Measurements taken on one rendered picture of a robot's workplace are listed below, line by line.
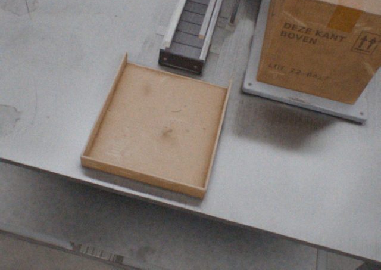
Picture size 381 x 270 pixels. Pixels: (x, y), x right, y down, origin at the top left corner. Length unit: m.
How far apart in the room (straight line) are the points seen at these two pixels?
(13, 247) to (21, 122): 0.85
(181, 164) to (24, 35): 0.51
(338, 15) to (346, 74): 0.17
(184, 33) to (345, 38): 0.38
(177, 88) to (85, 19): 0.32
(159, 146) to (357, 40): 0.47
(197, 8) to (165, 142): 0.39
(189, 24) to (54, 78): 0.35
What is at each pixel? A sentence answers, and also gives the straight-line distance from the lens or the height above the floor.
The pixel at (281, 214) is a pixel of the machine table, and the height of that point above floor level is 0.83.
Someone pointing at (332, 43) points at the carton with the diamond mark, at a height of 1.02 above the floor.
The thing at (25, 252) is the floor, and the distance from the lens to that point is 1.82.
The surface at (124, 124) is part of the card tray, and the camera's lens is 1.03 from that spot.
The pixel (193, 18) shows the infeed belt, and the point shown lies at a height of 0.88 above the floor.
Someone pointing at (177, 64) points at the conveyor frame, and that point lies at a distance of 1.13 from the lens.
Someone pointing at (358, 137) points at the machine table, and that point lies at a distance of 1.16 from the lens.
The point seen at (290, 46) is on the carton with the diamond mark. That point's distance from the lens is 1.04.
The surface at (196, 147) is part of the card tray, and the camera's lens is 1.01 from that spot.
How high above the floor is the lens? 1.69
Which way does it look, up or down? 55 degrees down
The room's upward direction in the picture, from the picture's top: 12 degrees clockwise
